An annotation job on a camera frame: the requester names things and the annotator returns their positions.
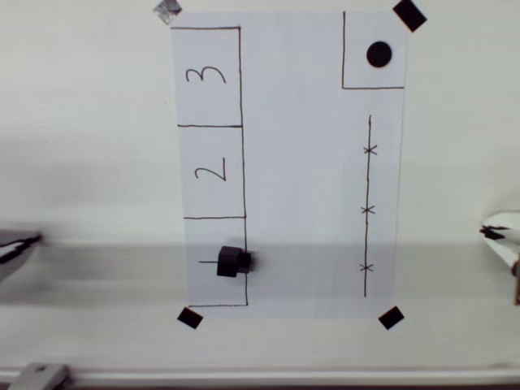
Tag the grey white blurry device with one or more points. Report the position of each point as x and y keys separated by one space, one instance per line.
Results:
x=16 y=254

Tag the white paper sheet with drawn boxes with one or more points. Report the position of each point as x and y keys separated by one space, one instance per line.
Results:
x=300 y=183

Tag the grey metal clamp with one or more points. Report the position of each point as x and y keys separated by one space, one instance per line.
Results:
x=40 y=375

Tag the grey tape piece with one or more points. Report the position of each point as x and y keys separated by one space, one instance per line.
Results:
x=167 y=11

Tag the black cube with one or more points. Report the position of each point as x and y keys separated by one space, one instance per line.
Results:
x=231 y=262

